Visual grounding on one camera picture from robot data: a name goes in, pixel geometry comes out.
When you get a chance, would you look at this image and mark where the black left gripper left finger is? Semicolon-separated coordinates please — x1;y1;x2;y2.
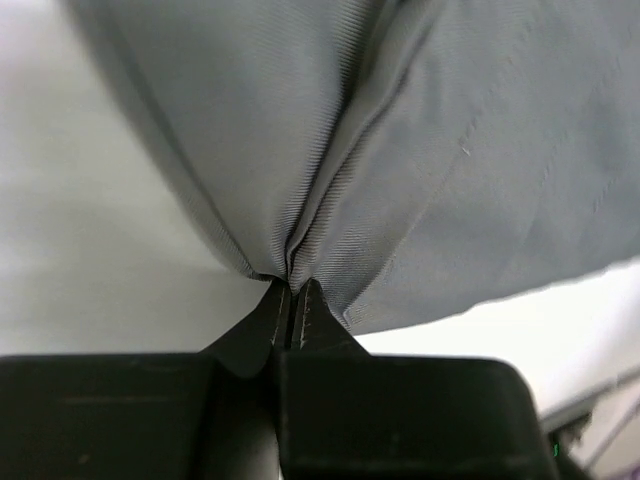
1;281;291;479

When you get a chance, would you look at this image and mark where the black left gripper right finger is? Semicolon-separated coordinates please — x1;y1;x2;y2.
277;281;558;479

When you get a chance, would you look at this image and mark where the grey pleated skirt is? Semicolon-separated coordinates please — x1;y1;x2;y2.
68;1;639;334

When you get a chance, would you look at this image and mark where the aluminium table front rail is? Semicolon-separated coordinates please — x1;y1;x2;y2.
540;366;639;434

